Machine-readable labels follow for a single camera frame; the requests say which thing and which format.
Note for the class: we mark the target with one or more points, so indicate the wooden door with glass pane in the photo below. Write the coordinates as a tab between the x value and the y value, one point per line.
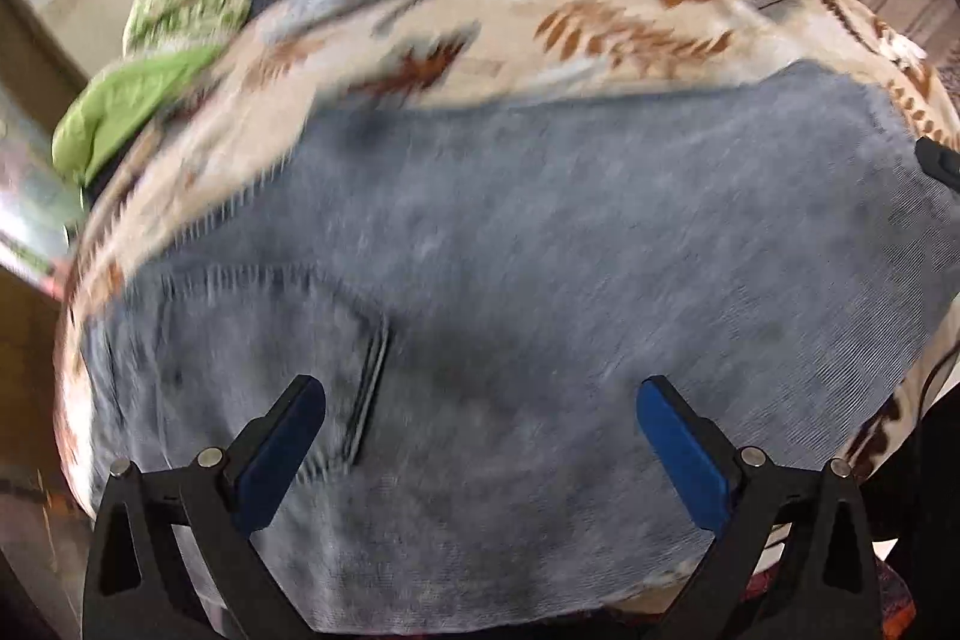
30	190

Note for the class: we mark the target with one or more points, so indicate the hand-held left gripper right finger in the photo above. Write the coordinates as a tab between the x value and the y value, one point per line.
682	452

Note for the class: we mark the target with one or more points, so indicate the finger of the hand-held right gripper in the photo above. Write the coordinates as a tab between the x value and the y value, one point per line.
941	160

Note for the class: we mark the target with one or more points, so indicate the grey denim pants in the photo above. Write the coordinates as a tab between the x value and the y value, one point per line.
540	235

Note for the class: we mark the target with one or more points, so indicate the leaf print blanket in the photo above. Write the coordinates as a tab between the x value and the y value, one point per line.
600	21

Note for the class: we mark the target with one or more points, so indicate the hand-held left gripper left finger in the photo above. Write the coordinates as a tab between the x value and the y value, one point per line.
279	452

